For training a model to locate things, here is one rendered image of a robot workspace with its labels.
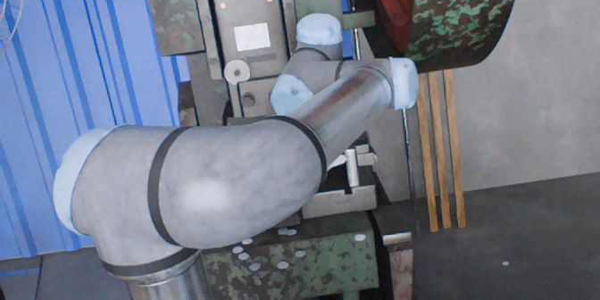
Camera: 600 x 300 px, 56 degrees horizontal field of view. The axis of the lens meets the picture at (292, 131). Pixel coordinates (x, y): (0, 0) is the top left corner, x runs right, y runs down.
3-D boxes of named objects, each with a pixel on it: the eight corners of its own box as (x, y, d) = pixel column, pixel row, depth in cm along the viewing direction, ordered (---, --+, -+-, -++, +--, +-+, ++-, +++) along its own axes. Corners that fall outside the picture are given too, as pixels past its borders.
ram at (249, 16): (298, 113, 123) (278, -25, 114) (230, 124, 123) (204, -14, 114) (295, 94, 140) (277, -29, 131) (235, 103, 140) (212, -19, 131)
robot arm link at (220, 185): (260, 155, 43) (417, 38, 84) (146, 151, 47) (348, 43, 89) (280, 287, 46) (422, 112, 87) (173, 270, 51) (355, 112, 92)
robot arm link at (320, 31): (286, 34, 91) (304, 6, 97) (293, 87, 99) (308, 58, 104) (332, 40, 89) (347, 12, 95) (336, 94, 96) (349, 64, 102)
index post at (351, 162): (361, 185, 128) (356, 145, 125) (347, 187, 128) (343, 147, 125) (359, 180, 131) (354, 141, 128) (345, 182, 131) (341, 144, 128)
